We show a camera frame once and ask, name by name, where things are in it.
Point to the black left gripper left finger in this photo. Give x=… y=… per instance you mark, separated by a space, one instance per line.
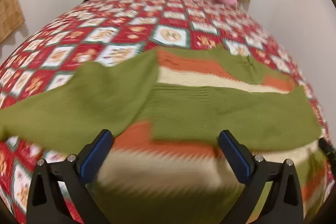
x=46 y=203

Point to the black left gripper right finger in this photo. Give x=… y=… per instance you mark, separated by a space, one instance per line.
x=284 y=201

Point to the green orange striped sweater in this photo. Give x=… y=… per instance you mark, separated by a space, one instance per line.
x=166 y=108

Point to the red patterned bed quilt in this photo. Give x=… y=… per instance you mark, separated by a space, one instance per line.
x=112 y=31

